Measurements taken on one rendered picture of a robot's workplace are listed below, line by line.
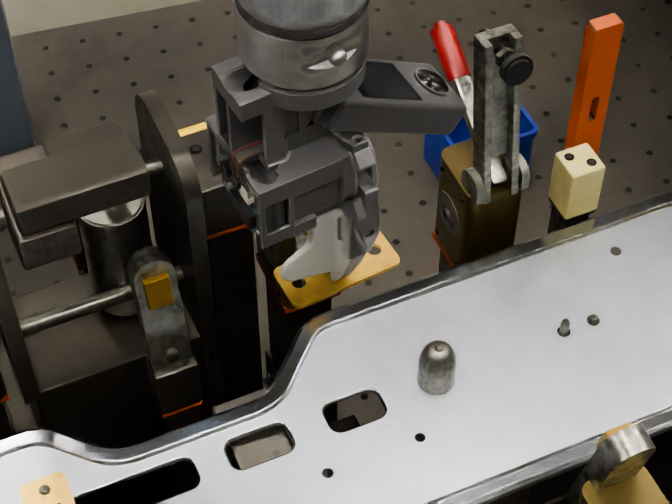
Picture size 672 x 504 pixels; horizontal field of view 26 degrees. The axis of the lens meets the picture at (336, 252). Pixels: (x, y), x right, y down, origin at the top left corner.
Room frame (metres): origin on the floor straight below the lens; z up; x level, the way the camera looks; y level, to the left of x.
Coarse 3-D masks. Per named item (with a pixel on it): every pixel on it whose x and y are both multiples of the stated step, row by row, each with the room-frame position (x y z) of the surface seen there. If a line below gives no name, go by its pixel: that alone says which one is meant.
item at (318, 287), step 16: (384, 240) 0.65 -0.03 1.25; (368, 256) 0.64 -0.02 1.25; (384, 256) 0.64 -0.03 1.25; (352, 272) 0.62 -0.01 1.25; (368, 272) 0.62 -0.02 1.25; (288, 288) 0.61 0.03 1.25; (304, 288) 0.61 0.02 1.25; (320, 288) 0.61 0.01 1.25; (336, 288) 0.61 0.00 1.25; (304, 304) 0.59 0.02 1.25
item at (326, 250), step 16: (336, 208) 0.60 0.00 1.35; (320, 224) 0.59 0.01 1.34; (336, 224) 0.60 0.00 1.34; (320, 240) 0.59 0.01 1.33; (336, 240) 0.60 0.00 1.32; (304, 256) 0.58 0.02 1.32; (320, 256) 0.59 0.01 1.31; (336, 256) 0.60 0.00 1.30; (288, 272) 0.58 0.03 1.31; (304, 272) 0.58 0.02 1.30; (320, 272) 0.59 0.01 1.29; (336, 272) 0.61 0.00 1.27
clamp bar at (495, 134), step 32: (480, 32) 0.92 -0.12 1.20; (512, 32) 0.91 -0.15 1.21; (480, 64) 0.89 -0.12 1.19; (512, 64) 0.87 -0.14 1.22; (480, 96) 0.89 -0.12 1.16; (512, 96) 0.89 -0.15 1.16; (480, 128) 0.88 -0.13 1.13; (512, 128) 0.89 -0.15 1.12; (480, 160) 0.88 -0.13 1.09; (512, 160) 0.88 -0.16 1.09; (512, 192) 0.87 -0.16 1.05
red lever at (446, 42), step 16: (432, 32) 0.99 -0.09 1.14; (448, 32) 0.98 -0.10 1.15; (448, 48) 0.97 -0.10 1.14; (448, 64) 0.96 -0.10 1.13; (464, 64) 0.96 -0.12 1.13; (448, 80) 0.95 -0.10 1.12; (464, 80) 0.95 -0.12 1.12; (464, 96) 0.94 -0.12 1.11; (496, 160) 0.89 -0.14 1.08; (496, 176) 0.88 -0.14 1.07
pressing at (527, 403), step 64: (512, 256) 0.84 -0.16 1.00; (576, 256) 0.84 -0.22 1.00; (640, 256) 0.84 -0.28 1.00; (320, 320) 0.76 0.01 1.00; (384, 320) 0.77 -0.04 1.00; (448, 320) 0.77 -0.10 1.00; (512, 320) 0.77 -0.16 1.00; (576, 320) 0.77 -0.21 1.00; (640, 320) 0.77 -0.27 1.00; (320, 384) 0.70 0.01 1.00; (384, 384) 0.70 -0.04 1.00; (512, 384) 0.70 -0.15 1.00; (576, 384) 0.70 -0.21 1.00; (640, 384) 0.70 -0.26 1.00; (0, 448) 0.63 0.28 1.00; (64, 448) 0.63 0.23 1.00; (128, 448) 0.63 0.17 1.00; (192, 448) 0.63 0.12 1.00; (320, 448) 0.63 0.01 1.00; (384, 448) 0.63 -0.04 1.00; (448, 448) 0.63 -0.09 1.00; (512, 448) 0.63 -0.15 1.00; (576, 448) 0.64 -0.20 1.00
